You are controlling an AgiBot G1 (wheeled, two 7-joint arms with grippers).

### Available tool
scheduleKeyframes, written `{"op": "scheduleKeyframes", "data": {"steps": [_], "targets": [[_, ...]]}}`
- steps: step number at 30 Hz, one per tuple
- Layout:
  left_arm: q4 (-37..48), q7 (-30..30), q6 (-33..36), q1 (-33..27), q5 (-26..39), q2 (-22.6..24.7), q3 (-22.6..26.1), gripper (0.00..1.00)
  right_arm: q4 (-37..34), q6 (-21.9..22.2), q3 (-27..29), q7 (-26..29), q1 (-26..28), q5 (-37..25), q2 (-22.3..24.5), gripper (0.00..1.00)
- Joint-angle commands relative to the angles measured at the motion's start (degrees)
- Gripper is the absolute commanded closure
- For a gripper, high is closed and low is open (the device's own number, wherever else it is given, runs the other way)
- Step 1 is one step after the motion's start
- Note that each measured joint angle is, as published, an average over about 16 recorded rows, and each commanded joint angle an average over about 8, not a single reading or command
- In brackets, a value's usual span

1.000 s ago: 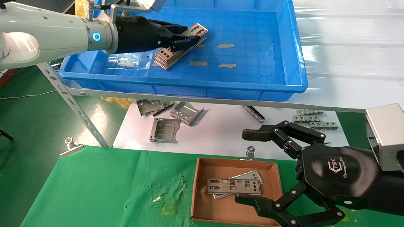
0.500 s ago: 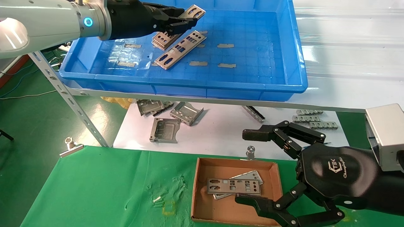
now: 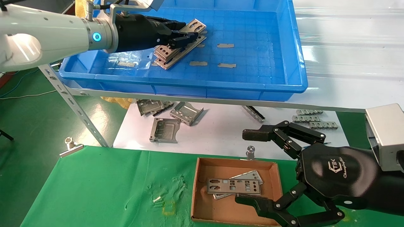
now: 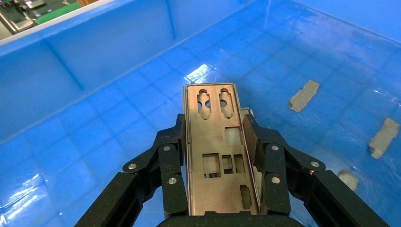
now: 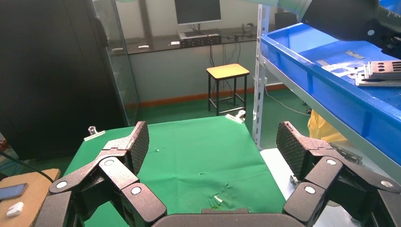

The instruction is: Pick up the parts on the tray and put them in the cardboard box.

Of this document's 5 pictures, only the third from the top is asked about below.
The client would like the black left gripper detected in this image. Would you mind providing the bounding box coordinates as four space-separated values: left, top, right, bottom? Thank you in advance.
112 13 199 53

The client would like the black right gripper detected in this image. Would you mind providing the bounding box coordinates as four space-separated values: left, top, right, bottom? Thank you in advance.
235 120 404 227

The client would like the silver metal shield plate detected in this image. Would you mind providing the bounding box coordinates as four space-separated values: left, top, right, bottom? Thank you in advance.
213 170 264 200
156 36 207 70
155 34 207 67
154 18 207 62
207 178 263 195

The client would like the brown cardboard box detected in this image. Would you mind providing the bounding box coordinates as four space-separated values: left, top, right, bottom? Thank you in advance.
191 157 283 227

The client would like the blue plastic tray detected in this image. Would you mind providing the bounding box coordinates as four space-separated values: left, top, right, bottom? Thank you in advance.
59 0 308 102

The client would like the white paper sheet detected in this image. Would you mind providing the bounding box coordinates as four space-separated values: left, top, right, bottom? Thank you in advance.
113 100 350 161

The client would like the long grey metal strip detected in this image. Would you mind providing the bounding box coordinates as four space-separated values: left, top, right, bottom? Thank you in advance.
242 106 265 123

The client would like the small notched metal strip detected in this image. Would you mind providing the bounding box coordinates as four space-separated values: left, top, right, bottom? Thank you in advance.
309 121 339 130
292 115 320 123
296 109 323 116

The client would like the grey slotted shelf upright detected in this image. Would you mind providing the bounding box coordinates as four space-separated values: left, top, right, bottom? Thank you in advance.
39 64 110 148

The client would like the green table cloth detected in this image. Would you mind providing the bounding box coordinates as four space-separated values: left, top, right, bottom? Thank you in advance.
21 145 404 227

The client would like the dark folded metal bracket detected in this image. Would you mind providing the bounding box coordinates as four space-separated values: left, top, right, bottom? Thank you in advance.
151 101 175 116

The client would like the grey metal box bracket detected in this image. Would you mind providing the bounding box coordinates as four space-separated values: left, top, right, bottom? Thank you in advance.
170 102 204 126

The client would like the grey folded metal bracket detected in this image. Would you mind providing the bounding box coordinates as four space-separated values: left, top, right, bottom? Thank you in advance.
137 99 165 116

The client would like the grey metal shelf rail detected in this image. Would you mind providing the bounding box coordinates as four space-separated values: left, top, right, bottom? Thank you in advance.
60 80 368 113

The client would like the flat grey metal frame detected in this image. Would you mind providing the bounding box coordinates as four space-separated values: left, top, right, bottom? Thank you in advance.
150 118 181 144

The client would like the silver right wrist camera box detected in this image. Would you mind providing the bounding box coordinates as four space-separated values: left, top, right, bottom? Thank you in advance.
365 103 404 172

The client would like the white floor cable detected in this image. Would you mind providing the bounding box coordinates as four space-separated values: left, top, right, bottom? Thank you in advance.
0 90 58 100

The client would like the black camera cable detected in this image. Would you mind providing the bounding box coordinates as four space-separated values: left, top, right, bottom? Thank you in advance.
0 0 29 12

